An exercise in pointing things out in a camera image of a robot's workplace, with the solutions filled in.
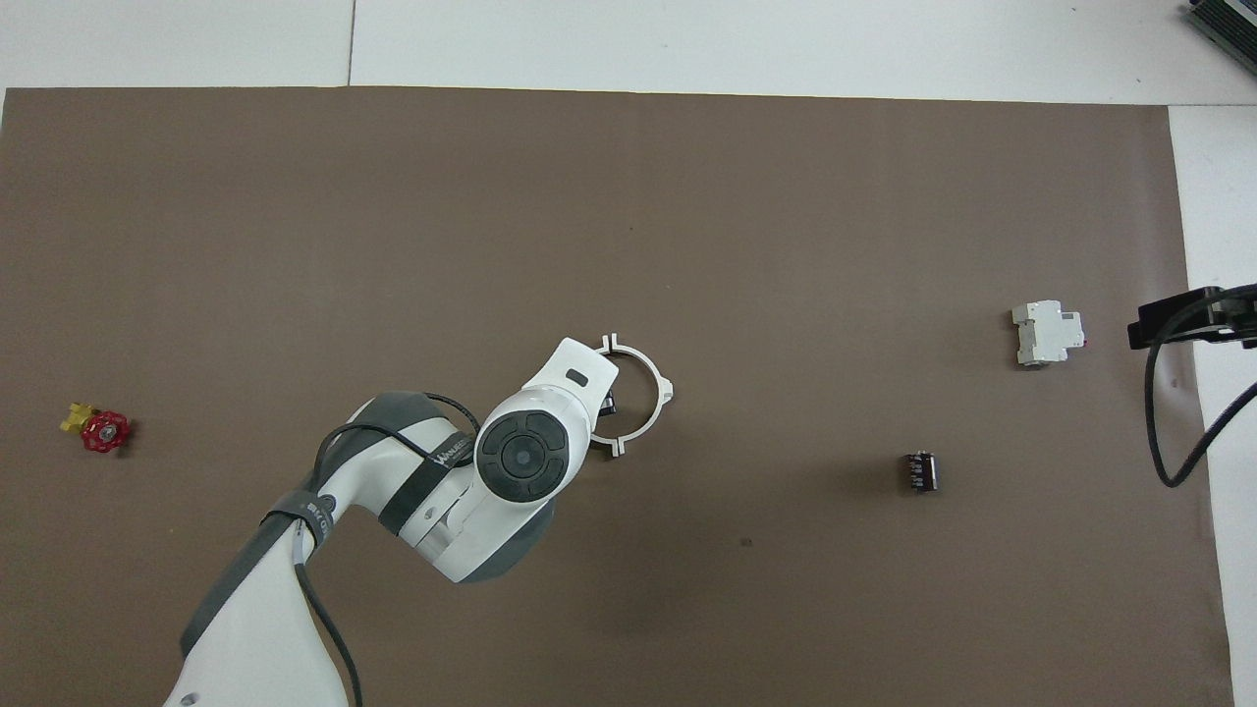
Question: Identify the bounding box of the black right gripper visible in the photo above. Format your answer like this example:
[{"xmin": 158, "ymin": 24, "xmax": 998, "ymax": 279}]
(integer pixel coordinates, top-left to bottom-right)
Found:
[{"xmin": 1127, "ymin": 283, "xmax": 1257, "ymax": 351}]

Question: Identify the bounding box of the white circuit breaker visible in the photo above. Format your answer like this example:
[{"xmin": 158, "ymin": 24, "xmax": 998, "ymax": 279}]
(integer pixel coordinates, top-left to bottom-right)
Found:
[{"xmin": 1011, "ymin": 299, "xmax": 1087, "ymax": 368}]

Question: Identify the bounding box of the brown paper table mat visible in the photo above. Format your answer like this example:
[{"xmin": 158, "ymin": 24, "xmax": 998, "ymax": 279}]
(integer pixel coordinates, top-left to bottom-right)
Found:
[{"xmin": 0, "ymin": 86, "xmax": 1236, "ymax": 707}]

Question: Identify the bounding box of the grey ribbed device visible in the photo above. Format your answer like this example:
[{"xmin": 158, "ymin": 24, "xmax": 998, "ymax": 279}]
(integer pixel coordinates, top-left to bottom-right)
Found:
[{"xmin": 1183, "ymin": 0, "xmax": 1257, "ymax": 52}]

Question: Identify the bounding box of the red handwheel brass valve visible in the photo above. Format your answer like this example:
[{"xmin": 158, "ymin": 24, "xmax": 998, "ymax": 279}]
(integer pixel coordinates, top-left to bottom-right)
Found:
[{"xmin": 61, "ymin": 401, "xmax": 135, "ymax": 455}]

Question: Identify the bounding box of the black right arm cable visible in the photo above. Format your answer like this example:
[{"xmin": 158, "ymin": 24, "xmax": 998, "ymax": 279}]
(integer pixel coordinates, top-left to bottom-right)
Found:
[{"xmin": 1147, "ymin": 293, "xmax": 1257, "ymax": 489}]

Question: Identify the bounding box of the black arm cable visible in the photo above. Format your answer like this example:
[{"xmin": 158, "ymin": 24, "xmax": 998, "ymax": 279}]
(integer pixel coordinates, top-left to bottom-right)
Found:
[
  {"xmin": 1147, "ymin": 293, "xmax": 1257, "ymax": 489},
  {"xmin": 293, "ymin": 393, "xmax": 482, "ymax": 707}
]

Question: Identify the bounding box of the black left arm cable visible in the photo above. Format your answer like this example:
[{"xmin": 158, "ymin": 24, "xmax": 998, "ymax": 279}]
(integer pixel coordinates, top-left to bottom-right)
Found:
[{"xmin": 293, "ymin": 393, "xmax": 482, "ymax": 707}]

